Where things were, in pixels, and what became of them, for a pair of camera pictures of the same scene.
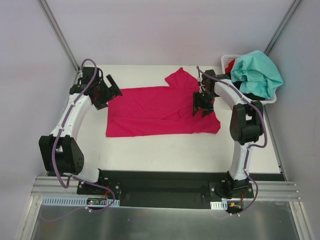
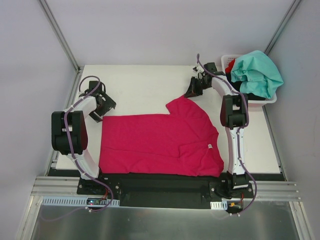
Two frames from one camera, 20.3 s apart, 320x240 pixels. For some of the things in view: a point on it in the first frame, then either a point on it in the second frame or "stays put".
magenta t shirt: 159,111 to 184,142
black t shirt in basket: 251,96 stays put
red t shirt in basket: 229,68 stays put
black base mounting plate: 163,189 stays put
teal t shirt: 256,73 stays put
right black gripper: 202,104 to 195,85
